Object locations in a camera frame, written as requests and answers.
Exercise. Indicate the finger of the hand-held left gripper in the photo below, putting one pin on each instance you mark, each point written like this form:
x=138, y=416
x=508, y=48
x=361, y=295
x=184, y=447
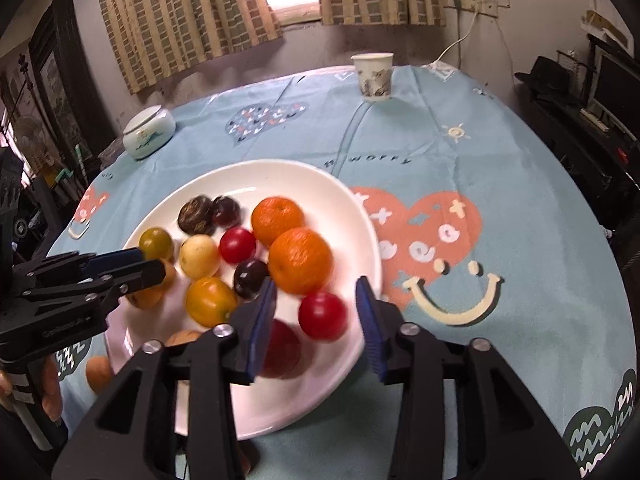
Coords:
x=140, y=272
x=117, y=257

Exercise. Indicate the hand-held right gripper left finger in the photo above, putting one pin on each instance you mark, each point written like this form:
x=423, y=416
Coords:
x=262, y=325

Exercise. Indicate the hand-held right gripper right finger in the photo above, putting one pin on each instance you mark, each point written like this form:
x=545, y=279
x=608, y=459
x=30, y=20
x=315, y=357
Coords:
x=372, y=330

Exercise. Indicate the small yellow-orange fruit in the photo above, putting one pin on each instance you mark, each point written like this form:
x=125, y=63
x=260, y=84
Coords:
x=150, y=297

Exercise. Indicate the large dark red fruit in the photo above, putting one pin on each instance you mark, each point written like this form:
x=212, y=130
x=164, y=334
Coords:
x=282, y=347

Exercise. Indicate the dark purple plum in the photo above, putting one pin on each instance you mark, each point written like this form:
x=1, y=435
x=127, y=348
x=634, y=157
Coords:
x=250, y=277
x=226, y=211

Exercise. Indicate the red round fruit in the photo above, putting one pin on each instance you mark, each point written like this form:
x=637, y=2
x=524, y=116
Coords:
x=237, y=245
x=322, y=316

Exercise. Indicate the pale tan round fruit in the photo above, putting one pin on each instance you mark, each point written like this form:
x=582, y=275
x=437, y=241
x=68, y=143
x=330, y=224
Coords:
x=200, y=256

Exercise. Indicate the large orange tangerine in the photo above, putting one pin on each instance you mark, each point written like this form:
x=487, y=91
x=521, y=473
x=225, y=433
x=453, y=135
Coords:
x=300, y=260

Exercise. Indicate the brown tan round fruit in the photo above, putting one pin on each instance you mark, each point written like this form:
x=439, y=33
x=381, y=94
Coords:
x=98, y=372
x=182, y=338

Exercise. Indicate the white round plate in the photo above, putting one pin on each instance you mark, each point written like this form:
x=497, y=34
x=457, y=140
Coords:
x=320, y=195

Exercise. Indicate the person's left hand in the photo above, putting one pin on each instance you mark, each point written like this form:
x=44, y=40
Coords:
x=51, y=402

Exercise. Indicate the green-yellow round fruit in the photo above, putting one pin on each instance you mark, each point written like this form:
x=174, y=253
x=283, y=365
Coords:
x=156, y=241

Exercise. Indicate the yellow round fruit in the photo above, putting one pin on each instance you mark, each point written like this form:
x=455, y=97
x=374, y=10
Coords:
x=210, y=300

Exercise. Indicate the dark brown wrinkled fruit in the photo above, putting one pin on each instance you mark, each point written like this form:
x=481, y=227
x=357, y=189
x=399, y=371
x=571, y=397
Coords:
x=196, y=215

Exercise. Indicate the white ceramic lidded jar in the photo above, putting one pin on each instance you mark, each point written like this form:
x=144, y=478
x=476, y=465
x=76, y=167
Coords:
x=147, y=132

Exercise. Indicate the white standing fan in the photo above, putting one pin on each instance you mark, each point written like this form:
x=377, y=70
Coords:
x=27, y=140

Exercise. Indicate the dark framed picture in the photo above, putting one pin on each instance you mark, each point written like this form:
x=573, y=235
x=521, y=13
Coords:
x=60, y=85

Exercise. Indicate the printed paper cup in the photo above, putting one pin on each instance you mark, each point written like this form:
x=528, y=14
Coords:
x=372, y=80

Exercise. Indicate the wide striped checked curtain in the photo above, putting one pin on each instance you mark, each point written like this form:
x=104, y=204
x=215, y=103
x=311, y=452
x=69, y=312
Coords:
x=190, y=15

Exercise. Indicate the black side cabinet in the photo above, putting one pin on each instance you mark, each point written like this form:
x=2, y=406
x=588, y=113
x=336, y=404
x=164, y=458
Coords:
x=575, y=160

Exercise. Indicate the black hat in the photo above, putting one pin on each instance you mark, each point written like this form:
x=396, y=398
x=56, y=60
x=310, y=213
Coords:
x=545, y=77

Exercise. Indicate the black monitor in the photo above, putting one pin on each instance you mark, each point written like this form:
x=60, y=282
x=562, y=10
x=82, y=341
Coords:
x=617, y=90

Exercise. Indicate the wall power strip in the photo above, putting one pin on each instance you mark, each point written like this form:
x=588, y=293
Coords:
x=475, y=4

